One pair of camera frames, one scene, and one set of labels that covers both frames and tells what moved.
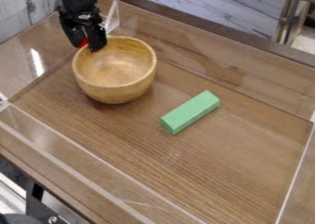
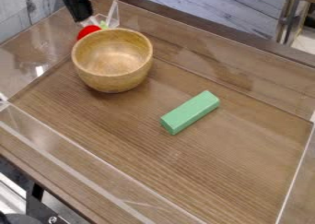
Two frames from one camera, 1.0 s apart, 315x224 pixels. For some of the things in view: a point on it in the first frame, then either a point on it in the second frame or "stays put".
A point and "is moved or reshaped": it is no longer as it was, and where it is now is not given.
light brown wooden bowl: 114,75 is moved or reshaped
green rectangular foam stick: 176,119 stays put
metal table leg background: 291,20 stays put
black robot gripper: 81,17 to 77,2
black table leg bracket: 37,208 stays put
